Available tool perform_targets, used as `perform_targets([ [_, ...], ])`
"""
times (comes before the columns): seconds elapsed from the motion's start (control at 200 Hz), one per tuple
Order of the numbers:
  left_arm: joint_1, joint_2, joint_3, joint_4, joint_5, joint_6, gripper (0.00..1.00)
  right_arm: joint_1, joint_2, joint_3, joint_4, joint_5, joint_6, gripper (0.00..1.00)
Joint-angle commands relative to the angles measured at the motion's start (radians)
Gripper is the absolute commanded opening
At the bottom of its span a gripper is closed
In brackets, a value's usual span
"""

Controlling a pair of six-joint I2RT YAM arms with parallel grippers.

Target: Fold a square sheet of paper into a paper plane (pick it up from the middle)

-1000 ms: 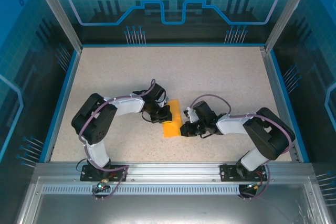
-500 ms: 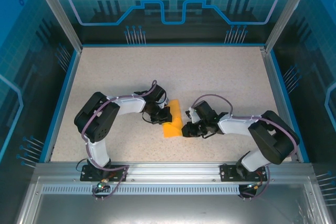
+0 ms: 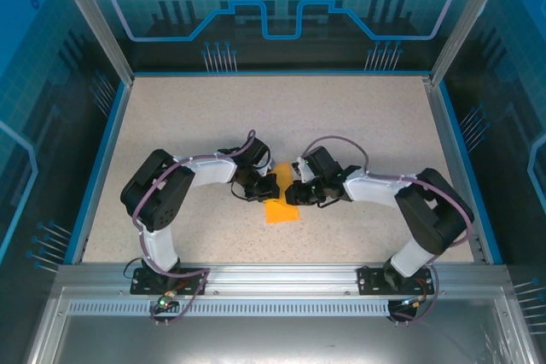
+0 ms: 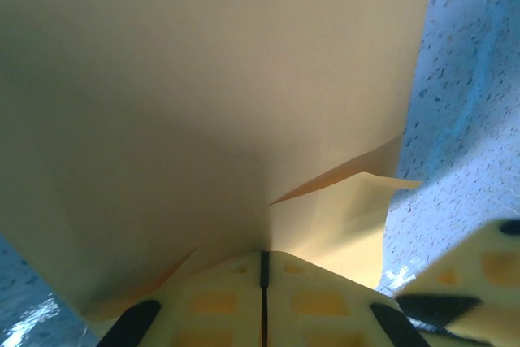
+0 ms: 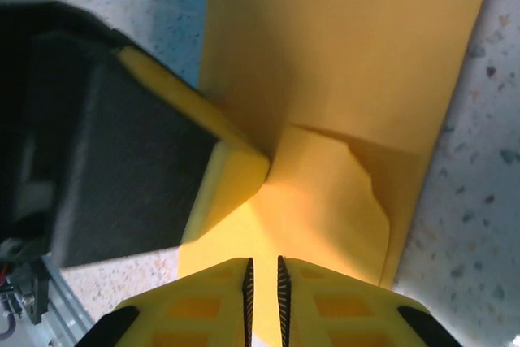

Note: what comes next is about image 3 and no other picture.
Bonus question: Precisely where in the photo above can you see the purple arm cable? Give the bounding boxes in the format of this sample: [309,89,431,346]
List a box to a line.
[300,136,477,325]
[131,128,257,326]

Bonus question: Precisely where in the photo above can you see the cable connector with green light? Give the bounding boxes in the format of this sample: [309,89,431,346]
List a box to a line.
[155,289,180,312]

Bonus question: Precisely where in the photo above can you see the aluminium side rail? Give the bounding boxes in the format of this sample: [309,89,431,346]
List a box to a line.
[424,75,488,263]

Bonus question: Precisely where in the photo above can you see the blue table edge strip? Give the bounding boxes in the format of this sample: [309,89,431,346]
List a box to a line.
[63,81,129,263]
[439,81,505,265]

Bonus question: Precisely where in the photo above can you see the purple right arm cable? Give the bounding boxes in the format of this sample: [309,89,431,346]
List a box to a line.
[300,136,477,325]

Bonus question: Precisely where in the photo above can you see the brushed metal tray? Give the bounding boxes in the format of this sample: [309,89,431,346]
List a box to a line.
[25,286,537,364]

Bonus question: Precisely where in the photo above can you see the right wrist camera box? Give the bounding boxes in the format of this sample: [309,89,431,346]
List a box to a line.
[292,161,312,184]

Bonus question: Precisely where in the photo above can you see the cable connector with orange sleeve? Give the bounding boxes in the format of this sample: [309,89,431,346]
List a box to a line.
[398,294,427,309]

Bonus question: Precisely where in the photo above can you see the aluminium base beam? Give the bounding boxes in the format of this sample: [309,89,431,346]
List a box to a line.
[55,262,512,297]

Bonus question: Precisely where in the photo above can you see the aluminium frame post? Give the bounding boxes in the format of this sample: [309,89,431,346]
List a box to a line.
[49,0,136,84]
[429,0,515,84]

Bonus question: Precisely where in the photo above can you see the orange paper sheet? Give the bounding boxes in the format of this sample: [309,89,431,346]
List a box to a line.
[263,161,301,226]

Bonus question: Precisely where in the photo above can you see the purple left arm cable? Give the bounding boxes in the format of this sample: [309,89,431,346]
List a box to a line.
[131,128,257,326]

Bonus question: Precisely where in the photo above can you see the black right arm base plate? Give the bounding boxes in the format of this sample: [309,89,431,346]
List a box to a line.
[357,264,436,296]

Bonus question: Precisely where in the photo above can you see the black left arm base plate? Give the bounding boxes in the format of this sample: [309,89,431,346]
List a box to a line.
[130,266,209,296]

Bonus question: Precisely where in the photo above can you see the slotted grey cable duct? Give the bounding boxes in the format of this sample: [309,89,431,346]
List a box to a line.
[67,300,392,315]

